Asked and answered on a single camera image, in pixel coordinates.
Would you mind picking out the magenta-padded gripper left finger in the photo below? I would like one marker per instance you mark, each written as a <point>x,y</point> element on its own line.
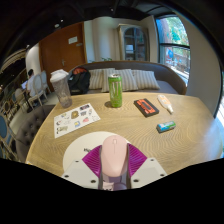
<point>76,171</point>

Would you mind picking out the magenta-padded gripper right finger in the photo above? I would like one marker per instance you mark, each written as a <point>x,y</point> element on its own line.
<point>148,170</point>

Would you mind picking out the pink computer mouse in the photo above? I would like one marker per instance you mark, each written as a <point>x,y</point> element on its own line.
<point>114,155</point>

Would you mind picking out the white hippo-print mouse pad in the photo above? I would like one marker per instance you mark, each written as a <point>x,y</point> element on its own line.
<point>81,145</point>

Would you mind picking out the small green-blue packet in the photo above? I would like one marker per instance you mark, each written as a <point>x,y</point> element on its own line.
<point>166,126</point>

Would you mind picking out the white sticker sheet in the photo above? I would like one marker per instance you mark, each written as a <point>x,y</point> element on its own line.
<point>76,120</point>

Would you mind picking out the grey tufted chair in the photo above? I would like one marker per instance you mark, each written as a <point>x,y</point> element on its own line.
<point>31,128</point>

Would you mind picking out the black box with orange print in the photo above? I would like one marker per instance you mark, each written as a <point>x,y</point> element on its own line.
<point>146,107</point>

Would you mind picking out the white plastic tube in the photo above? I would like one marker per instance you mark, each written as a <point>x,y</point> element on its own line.
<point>165,102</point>

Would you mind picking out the clear shaker bottle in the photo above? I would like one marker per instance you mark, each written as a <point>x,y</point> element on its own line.
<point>62,91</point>

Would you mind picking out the blue-backed chair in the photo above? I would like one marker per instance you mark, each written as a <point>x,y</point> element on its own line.
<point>4,128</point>

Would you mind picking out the green drink can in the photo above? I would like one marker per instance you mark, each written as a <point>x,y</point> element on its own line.
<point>115,91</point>

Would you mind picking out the black backpack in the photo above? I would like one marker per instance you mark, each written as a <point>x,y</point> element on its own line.
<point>79,81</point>

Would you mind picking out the striped cushion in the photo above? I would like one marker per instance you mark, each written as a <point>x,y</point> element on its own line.
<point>105,78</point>
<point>96,79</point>
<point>146,79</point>
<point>129,80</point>

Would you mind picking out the white chairs group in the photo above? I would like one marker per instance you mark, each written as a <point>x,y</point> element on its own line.
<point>42,85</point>

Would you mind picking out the grey curved sofa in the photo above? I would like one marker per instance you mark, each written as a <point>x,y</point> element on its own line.
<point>170,76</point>

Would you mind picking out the person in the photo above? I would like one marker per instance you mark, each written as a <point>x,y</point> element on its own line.
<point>31,83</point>

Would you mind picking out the brown wooden door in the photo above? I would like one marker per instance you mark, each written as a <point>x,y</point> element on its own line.
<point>60,53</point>

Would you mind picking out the dark-framed window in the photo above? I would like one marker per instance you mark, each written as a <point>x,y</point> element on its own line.
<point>173,46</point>

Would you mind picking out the glass-door cabinet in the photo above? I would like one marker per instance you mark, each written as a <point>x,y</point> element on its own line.
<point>133,43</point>

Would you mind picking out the white door sign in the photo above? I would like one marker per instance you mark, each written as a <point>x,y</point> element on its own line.
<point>72,40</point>

